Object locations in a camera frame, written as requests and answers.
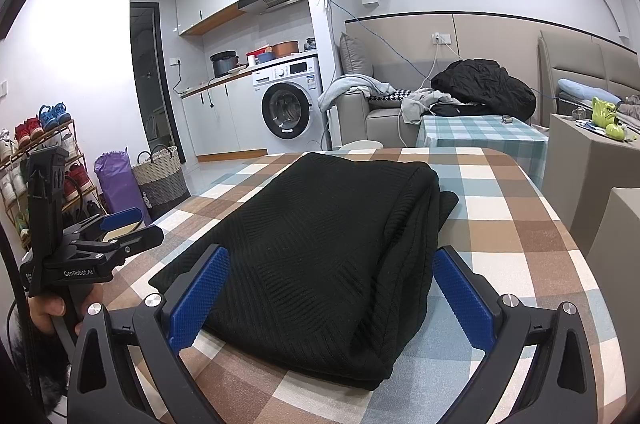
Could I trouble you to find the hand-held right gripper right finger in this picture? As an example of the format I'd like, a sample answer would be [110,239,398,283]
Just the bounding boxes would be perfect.
[432,245,601,424]

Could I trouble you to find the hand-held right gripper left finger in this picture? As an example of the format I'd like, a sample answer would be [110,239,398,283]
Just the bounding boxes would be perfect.
[67,244,232,424]

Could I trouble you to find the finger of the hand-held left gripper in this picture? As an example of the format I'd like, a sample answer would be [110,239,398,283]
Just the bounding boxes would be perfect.
[70,224,166,267]
[62,207,143,241]

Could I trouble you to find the black knit sweater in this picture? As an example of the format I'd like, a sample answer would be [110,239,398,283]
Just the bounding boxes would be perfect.
[149,151,460,391]

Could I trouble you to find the person's left forearm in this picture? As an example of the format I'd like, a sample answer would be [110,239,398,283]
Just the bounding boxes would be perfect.
[0,314,71,420]

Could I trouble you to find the person's left hand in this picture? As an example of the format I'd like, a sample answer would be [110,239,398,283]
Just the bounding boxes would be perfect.
[27,284,104,339]

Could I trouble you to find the purple plastic bag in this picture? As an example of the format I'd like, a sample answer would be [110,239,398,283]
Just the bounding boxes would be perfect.
[94,149,151,225]

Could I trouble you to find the wooden shoe rack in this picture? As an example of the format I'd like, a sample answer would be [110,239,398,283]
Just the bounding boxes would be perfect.
[0,119,101,250]

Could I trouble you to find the woven laundry basket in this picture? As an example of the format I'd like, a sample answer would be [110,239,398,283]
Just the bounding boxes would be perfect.
[131,145,191,217]

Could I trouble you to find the white lower cabinets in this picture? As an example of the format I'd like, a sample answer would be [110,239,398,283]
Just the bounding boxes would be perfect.
[180,77,268,157]

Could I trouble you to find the teal checked side table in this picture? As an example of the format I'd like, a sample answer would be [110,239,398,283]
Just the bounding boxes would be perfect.
[415,114,550,187]

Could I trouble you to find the large grey box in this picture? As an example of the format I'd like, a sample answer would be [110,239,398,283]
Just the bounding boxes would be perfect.
[541,113,640,230]

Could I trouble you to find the small grey box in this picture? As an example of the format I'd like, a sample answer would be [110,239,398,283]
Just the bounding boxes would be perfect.
[587,187,640,265]

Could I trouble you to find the white round stool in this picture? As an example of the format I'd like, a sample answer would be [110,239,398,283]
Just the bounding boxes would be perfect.
[339,139,385,151]

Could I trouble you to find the dark cooking pot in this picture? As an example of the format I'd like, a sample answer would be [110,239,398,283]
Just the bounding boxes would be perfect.
[210,50,238,78]

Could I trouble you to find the black pouch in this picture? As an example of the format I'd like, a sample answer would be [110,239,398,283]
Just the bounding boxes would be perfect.
[430,102,493,117]

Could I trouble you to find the grey sofa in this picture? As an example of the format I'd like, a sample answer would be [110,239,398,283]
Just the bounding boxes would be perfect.
[335,89,436,150]

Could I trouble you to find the white hoodie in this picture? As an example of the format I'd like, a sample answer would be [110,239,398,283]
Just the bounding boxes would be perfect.
[400,88,453,125]

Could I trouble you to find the houndstooth cushion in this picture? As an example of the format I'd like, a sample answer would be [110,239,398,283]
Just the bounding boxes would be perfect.
[367,88,416,107]

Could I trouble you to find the black puffer jacket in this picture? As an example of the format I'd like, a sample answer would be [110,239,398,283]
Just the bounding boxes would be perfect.
[430,58,538,120]

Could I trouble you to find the white washing machine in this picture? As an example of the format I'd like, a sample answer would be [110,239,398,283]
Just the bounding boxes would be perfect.
[250,57,326,155]

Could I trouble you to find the green plush toy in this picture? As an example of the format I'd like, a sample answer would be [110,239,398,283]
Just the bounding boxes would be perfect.
[591,97,626,140]

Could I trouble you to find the light blue blanket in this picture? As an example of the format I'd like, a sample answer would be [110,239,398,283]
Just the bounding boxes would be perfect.
[318,74,396,112]

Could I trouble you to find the grey bedding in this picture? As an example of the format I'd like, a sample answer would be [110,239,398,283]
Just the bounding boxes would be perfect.
[617,94,640,121]

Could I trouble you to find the beige upholstered bed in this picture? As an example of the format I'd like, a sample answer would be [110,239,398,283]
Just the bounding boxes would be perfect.
[537,29,640,130]

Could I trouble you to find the grey striped pillow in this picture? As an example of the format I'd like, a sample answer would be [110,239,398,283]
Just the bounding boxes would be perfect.
[339,32,376,80]

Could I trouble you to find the white charging cable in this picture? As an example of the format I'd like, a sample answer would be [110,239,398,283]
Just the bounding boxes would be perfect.
[397,42,466,145]

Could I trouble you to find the blue cable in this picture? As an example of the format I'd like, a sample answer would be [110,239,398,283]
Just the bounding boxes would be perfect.
[327,0,436,80]

